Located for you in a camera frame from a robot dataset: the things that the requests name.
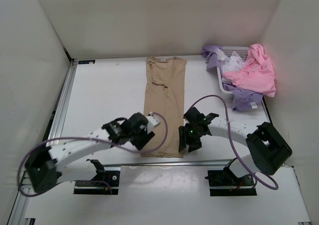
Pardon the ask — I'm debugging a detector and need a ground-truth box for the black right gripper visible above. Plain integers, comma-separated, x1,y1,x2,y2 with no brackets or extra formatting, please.
178,125,202,152

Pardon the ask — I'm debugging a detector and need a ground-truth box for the beige t shirt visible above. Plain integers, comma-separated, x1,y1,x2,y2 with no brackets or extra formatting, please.
143,56,187,158

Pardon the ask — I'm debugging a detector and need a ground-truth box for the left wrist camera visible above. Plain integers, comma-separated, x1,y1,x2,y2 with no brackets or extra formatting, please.
146,113,160,133

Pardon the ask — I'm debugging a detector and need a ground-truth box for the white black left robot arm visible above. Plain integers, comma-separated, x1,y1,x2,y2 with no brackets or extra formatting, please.
21,112,161,196

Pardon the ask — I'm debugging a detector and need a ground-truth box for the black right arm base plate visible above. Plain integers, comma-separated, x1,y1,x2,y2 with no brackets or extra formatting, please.
205,170,257,197

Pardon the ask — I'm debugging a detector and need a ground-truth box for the white plastic laundry basket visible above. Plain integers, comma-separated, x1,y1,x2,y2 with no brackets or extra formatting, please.
213,46,263,100

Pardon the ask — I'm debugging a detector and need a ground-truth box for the small label sticker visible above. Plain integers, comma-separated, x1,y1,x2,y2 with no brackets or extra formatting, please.
78,60,95,65

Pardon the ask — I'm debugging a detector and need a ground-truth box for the white t shirt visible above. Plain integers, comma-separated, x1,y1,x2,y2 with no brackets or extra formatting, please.
215,49,245,74

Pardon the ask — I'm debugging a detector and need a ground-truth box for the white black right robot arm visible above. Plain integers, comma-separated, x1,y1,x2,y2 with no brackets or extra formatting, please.
179,118,292,185

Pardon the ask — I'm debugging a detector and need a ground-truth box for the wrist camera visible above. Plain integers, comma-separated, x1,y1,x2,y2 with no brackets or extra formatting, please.
183,107,219,123
146,113,160,133

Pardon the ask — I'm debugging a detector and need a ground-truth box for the pink t shirt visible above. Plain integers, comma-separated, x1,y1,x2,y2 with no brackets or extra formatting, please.
222,43,276,98

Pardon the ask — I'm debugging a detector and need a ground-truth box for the lavender t shirt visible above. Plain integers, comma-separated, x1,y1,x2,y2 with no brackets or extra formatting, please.
201,45,263,112

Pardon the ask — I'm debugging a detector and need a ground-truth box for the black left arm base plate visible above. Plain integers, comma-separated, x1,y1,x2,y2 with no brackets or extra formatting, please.
73,159,121,195

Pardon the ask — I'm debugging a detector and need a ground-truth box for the aluminium frame rail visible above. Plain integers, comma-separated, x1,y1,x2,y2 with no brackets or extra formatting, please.
9,58,233,225

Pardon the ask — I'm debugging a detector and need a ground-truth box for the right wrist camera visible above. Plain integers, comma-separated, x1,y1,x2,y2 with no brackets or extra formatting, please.
183,107,219,123

